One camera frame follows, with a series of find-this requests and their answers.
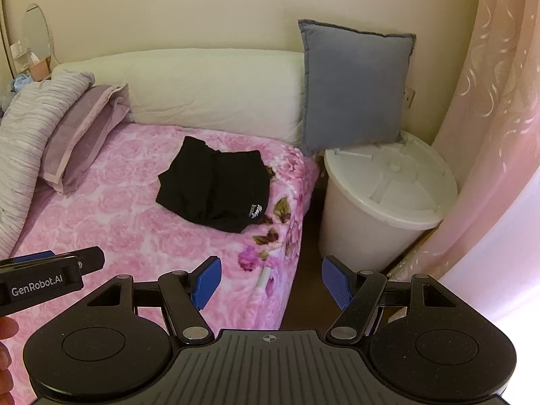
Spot person's left hand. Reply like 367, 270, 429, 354
0, 316, 22, 405

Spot white plastic bucket with lid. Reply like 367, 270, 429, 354
317, 129, 459, 273

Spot pink patterned curtain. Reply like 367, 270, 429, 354
388, 0, 540, 338

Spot small pink box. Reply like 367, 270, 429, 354
30, 60, 52, 81

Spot purple pillow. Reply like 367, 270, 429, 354
40, 83, 133, 195

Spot grey-blue square pillow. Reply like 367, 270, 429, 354
297, 19, 417, 157

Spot grey striped quilt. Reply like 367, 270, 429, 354
0, 71, 94, 258

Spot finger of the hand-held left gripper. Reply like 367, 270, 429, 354
0, 247, 105, 273
0, 250, 56, 265

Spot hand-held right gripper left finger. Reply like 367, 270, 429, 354
86, 255, 223, 345

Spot pink floral blanket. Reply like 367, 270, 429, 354
0, 120, 320, 393

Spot oval mirror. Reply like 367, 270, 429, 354
21, 3, 52, 63

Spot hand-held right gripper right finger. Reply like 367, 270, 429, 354
323, 255, 462, 344

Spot white blanket tag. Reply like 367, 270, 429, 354
255, 267, 271, 301

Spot black pants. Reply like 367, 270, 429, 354
155, 136, 271, 234

